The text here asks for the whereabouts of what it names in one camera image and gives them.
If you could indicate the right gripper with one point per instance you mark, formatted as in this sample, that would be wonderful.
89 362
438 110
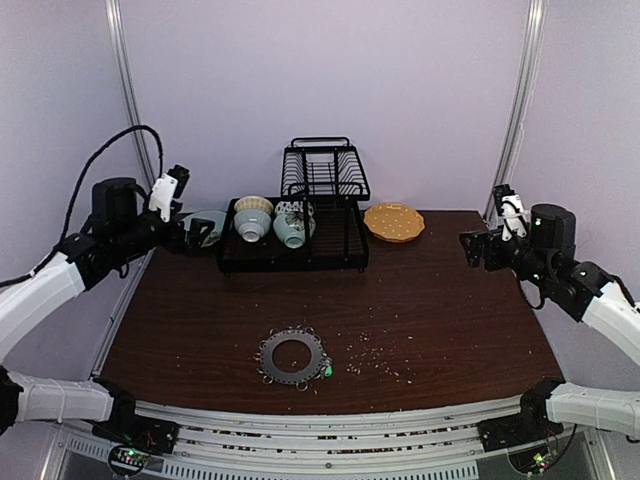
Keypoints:
485 250

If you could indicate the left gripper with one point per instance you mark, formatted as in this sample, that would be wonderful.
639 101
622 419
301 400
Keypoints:
175 243

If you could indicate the black wire dish rack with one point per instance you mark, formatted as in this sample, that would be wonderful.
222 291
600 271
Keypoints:
328 173

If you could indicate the metal keyring disc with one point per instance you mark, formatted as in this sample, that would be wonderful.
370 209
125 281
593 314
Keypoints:
301 378

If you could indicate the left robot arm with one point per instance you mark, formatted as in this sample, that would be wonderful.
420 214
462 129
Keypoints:
117 232

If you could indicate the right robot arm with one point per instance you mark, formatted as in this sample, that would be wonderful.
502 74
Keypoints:
539 247

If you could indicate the light blue ceramic plate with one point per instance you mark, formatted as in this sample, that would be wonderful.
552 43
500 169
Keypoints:
203 228

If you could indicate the light blue striped bowl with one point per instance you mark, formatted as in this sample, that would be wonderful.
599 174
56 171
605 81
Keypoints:
252 224

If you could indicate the yellow checked bowl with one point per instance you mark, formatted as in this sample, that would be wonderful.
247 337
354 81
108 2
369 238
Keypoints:
254 202

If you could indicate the yellow dotted plate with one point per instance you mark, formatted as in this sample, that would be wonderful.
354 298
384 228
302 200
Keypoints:
394 222

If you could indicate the green floral bowl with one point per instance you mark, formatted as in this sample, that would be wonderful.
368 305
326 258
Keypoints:
290 229

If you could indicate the white black dotted bowl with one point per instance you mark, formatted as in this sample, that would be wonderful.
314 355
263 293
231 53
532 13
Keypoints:
296 207

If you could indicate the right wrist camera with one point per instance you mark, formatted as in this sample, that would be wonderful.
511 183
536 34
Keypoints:
511 211

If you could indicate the right aluminium frame post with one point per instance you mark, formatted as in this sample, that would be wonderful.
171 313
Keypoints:
524 91

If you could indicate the aluminium frame post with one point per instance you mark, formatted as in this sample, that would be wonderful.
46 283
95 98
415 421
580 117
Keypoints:
118 41
524 91

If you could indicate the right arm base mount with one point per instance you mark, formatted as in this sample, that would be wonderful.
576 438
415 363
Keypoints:
517 432

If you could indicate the aluminium front rail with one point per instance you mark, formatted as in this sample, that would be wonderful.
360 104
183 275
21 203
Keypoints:
441 443

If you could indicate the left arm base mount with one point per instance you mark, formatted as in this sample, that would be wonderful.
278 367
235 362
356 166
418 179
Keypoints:
148 434

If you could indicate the left aluminium frame post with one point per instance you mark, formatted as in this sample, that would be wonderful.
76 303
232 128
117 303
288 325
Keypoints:
118 41

